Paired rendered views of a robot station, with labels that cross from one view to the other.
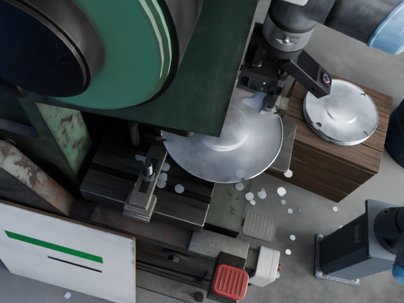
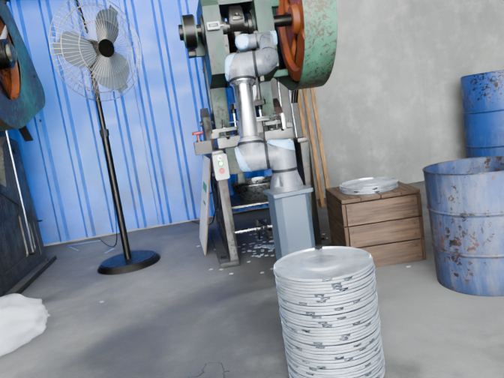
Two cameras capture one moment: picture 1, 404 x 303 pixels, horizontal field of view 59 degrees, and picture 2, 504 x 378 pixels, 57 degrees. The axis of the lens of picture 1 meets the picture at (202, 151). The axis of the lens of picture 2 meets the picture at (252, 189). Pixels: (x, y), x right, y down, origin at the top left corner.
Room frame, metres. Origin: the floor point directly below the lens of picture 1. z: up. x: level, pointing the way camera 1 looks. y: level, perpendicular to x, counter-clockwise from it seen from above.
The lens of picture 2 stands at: (-0.20, -2.63, 0.79)
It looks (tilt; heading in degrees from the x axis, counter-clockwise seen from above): 9 degrees down; 77
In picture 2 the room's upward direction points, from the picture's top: 8 degrees counter-clockwise
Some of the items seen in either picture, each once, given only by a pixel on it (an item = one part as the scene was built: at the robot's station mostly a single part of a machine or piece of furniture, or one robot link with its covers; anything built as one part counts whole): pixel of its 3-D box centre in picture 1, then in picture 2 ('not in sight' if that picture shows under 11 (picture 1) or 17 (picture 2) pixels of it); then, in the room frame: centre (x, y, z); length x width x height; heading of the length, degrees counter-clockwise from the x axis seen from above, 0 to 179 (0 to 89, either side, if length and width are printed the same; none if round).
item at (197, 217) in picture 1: (170, 133); (252, 137); (0.47, 0.09, 0.68); 0.45 x 0.30 x 0.06; 175
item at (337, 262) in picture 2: not in sight; (322, 262); (0.26, -1.40, 0.34); 0.29 x 0.29 x 0.01
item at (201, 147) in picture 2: (222, 281); (205, 157); (0.13, -0.11, 0.62); 0.10 x 0.06 x 0.20; 175
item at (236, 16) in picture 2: not in sight; (237, 36); (0.47, 0.09, 1.27); 0.21 x 0.12 x 0.34; 85
